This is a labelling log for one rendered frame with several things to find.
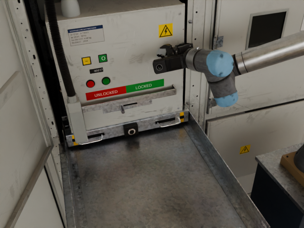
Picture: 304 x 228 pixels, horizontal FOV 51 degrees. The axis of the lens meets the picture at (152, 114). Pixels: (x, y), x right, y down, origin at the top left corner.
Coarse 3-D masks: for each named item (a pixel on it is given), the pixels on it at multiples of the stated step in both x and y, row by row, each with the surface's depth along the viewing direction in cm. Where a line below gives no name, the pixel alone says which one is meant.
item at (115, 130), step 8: (184, 104) 146; (176, 112) 142; (184, 112) 142; (136, 120) 138; (144, 120) 138; (152, 120) 140; (160, 120) 141; (168, 120) 142; (184, 120) 145; (96, 128) 134; (104, 128) 135; (112, 128) 136; (120, 128) 137; (144, 128) 141; (152, 128) 142; (88, 136) 134; (96, 136) 136; (104, 136) 137; (112, 136) 138; (72, 144) 134
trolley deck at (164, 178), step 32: (160, 128) 145; (64, 160) 131; (96, 160) 130; (128, 160) 129; (160, 160) 129; (192, 160) 128; (64, 192) 117; (96, 192) 117; (128, 192) 116; (160, 192) 116; (192, 192) 115; (96, 224) 106; (128, 224) 105; (160, 224) 105; (192, 224) 104; (224, 224) 104
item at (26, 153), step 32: (0, 0) 101; (0, 32) 101; (0, 64) 102; (0, 96) 99; (0, 128) 103; (32, 128) 124; (0, 160) 103; (32, 160) 125; (0, 192) 103; (0, 224) 104
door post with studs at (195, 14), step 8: (192, 0) 121; (200, 0) 121; (192, 8) 123; (200, 8) 123; (192, 16) 125; (200, 16) 125; (192, 24) 126; (200, 24) 127; (192, 32) 128; (200, 32) 129; (192, 40) 130; (200, 40) 131; (192, 72) 139; (192, 80) 141; (192, 88) 144; (192, 96) 146; (192, 104) 149; (192, 112) 152
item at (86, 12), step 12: (84, 0) 124; (96, 0) 124; (108, 0) 123; (120, 0) 123; (132, 0) 122; (144, 0) 121; (156, 0) 121; (168, 0) 120; (60, 12) 114; (84, 12) 113; (96, 12) 112; (108, 12) 112; (120, 12) 110; (132, 12) 111; (60, 84) 119
